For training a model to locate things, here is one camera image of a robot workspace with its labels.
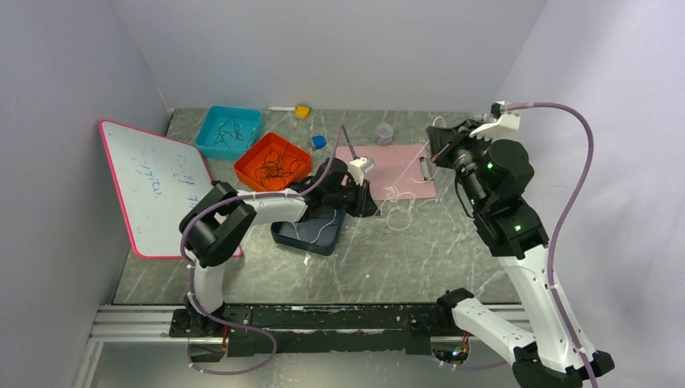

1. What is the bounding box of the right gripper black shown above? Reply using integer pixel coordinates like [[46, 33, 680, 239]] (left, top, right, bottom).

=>
[[428, 118, 496, 211]]

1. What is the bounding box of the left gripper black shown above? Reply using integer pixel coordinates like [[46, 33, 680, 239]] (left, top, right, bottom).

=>
[[326, 178, 381, 219]]

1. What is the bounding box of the white cable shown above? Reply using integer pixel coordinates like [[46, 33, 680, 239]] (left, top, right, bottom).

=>
[[291, 209, 339, 245]]

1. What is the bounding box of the cable bundle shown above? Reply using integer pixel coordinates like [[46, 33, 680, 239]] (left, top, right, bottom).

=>
[[374, 116, 448, 233]]

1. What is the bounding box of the dark brown cable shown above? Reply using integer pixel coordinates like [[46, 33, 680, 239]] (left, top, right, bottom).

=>
[[252, 141, 309, 186]]

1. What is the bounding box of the black thin cable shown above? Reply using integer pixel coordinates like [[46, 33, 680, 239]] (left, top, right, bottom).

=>
[[208, 116, 258, 150]]

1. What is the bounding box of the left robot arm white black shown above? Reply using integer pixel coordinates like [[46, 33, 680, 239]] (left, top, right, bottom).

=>
[[179, 157, 378, 336]]

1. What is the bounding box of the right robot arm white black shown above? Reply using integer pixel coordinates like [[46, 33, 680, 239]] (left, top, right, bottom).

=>
[[427, 120, 615, 387]]

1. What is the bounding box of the dark blue plastic tray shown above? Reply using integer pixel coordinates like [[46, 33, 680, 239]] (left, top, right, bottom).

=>
[[271, 208, 347, 256]]

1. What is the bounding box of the pink clipboard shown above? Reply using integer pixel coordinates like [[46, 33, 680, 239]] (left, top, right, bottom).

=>
[[355, 144, 436, 202]]

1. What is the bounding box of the small clear plastic cup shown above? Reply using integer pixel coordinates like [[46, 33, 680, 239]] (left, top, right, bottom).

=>
[[376, 123, 394, 146]]

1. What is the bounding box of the blue cube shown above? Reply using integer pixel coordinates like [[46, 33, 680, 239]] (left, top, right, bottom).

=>
[[309, 135, 327, 150]]

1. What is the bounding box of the orange plastic tray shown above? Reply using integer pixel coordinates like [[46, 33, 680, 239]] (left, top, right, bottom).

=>
[[234, 133, 313, 192]]

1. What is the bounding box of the yellow cube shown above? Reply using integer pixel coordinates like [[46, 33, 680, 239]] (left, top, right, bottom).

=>
[[294, 105, 311, 120]]

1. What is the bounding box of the teal plastic tray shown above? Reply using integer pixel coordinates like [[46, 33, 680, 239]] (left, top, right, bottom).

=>
[[195, 106, 264, 161]]

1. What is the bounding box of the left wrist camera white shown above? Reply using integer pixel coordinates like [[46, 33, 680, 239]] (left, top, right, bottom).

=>
[[347, 157, 375, 185]]

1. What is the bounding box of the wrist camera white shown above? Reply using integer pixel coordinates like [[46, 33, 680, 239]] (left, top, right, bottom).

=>
[[347, 157, 375, 185], [469, 100, 520, 141]]

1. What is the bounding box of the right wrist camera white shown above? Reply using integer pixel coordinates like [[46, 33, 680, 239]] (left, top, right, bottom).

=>
[[469, 100, 520, 141]]

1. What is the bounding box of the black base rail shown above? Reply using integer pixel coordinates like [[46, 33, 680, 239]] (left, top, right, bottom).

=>
[[168, 302, 462, 357]]

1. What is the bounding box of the whiteboard with pink frame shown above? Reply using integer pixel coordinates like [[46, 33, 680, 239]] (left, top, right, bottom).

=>
[[99, 120, 212, 260]]

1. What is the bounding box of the aluminium frame rail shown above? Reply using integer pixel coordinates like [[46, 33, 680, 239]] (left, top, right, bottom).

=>
[[76, 305, 517, 387]]

